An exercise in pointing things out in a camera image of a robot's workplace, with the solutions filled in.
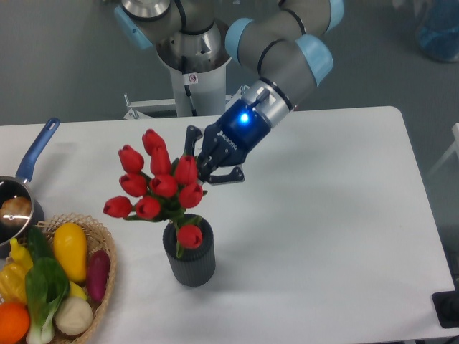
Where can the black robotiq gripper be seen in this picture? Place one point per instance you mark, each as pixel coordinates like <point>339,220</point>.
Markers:
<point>227,142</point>

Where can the red tulip bouquet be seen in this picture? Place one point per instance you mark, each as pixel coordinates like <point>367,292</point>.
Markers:
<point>164,196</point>

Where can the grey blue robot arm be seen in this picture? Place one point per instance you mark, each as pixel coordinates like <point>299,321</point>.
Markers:
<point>251,74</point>

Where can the dark grey ribbed vase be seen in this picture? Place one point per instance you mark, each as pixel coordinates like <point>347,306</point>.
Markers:
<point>195,261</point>

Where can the woven wicker basket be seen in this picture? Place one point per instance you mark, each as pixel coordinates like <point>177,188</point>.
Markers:
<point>98,238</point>

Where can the purple eggplant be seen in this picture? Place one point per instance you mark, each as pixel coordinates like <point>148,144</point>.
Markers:
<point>97,275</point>

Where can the yellow squash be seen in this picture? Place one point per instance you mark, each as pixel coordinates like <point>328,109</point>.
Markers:
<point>70,250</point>

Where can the dark green cucumber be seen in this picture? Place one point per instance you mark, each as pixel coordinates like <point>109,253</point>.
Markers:
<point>38,245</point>

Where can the brown bun in pan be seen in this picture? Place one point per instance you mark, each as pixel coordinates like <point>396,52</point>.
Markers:
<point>16,211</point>

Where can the green bok choy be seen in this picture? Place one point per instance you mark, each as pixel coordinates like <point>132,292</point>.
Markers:
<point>46,287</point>

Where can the beige garlic bulb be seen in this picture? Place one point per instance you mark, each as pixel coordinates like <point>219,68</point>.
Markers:
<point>74,316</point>

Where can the yellow bell pepper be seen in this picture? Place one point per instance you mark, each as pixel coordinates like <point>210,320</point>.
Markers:
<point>13,283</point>

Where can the blue translucent container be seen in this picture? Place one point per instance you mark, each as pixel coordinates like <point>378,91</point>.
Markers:
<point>437,30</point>

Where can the orange fruit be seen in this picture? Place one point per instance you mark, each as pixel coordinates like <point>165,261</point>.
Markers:
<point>14,322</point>

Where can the black device at table edge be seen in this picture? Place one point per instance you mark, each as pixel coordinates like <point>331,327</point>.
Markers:
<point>446,308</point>

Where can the blue handled saucepan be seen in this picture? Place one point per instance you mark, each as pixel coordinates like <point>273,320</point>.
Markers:
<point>18,185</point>

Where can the white frame at right edge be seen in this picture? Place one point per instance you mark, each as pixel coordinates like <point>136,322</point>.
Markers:
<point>450,154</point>

